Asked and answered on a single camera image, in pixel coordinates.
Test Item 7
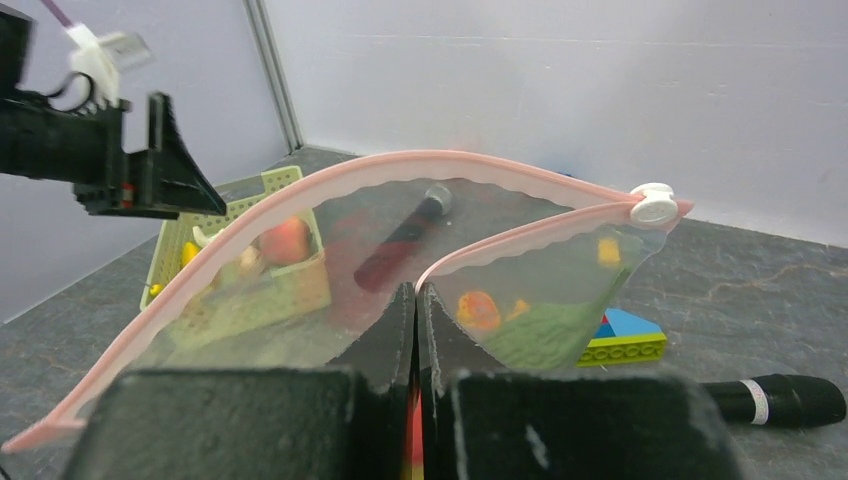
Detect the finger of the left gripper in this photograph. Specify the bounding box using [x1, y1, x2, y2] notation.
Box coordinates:
[125, 92, 226, 219]

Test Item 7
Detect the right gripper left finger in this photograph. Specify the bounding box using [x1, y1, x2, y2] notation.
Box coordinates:
[63, 283, 415, 479]

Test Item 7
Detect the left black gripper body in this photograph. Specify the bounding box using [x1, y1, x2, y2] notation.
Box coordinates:
[1, 92, 133, 216]

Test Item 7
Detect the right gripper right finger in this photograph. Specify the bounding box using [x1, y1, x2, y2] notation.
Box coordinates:
[417, 283, 742, 479]

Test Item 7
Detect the white mushroom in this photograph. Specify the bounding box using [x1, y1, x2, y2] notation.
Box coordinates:
[191, 225, 224, 250]

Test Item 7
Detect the tan mushroom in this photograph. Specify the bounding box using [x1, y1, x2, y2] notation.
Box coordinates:
[235, 245, 265, 278]

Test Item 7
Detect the red peach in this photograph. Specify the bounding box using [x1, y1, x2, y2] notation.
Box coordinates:
[258, 216, 312, 266]

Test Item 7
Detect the clear polka dot zip bag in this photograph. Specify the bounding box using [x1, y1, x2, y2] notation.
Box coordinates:
[2, 150, 693, 453]

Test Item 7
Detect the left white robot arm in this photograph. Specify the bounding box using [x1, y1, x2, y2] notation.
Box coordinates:
[1, 2, 226, 220]

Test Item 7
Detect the small yellow fruit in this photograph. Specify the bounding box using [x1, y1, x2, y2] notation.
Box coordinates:
[149, 241, 200, 298]

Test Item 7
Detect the orange cartoon figure block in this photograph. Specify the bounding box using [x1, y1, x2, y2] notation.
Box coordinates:
[456, 290, 502, 330]

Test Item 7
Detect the orange brick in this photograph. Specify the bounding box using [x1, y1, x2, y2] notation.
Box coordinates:
[504, 299, 531, 322]

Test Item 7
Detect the light green plastic basket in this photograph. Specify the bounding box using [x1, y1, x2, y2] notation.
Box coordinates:
[140, 166, 331, 348]

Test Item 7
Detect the upright black microphone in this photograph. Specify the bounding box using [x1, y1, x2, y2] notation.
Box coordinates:
[353, 183, 453, 292]

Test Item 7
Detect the multicolour brick stack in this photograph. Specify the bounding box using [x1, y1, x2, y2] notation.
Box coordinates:
[577, 308, 667, 367]

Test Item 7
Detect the yellow brick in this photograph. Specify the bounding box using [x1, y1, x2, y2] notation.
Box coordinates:
[597, 237, 622, 268]

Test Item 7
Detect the slanted black microphone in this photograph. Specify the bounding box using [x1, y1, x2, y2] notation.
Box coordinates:
[702, 374, 847, 429]

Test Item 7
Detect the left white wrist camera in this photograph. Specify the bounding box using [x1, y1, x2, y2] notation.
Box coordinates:
[65, 23, 154, 107]

